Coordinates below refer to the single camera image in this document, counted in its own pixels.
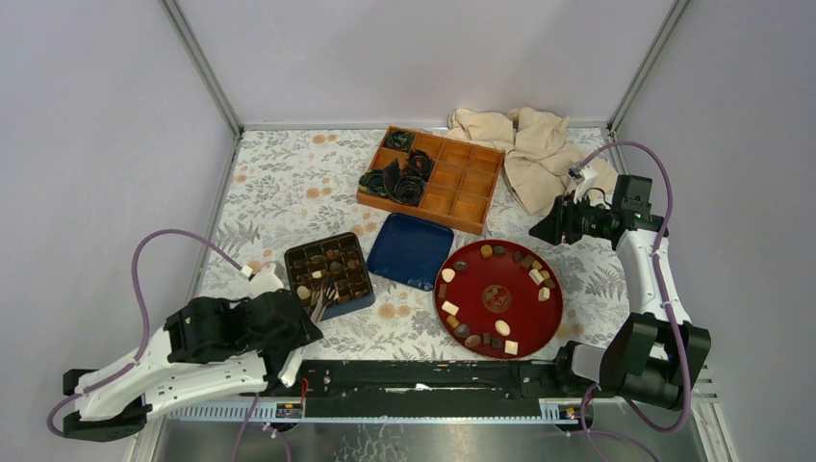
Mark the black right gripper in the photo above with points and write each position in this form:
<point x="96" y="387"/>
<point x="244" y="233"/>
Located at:
<point x="561" y="218"/>

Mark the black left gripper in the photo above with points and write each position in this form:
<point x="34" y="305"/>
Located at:
<point x="302" y="334"/>

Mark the red round tray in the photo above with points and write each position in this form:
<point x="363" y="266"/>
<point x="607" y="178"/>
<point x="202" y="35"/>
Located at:
<point x="499" y="300"/>

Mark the blue tin lid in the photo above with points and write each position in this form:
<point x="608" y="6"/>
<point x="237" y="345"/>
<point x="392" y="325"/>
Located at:
<point x="410" y="251"/>

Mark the silver serving tongs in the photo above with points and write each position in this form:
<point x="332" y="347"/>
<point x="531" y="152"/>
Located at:
<point x="327" y="294"/>

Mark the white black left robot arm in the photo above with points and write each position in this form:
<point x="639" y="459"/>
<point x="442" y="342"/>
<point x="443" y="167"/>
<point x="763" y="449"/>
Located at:
<point x="212" y="348"/>

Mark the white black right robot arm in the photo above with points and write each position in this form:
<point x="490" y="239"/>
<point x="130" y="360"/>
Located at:
<point x="657" y="354"/>

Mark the blue chocolate tin box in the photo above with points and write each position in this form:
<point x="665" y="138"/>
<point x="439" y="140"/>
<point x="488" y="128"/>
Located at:
<point x="337" y="260"/>

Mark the beige crumpled cloth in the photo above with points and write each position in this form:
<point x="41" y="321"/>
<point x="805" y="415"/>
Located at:
<point x="537" y="151"/>

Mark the orange wooden divided box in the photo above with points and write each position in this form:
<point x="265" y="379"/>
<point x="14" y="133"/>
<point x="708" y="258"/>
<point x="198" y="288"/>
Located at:
<point x="461" y="187"/>

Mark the floral tablecloth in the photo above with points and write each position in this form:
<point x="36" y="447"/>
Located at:
<point x="298" y="186"/>

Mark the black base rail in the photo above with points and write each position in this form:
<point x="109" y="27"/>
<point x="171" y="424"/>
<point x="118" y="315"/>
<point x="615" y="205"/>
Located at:
<point x="343" y="379"/>

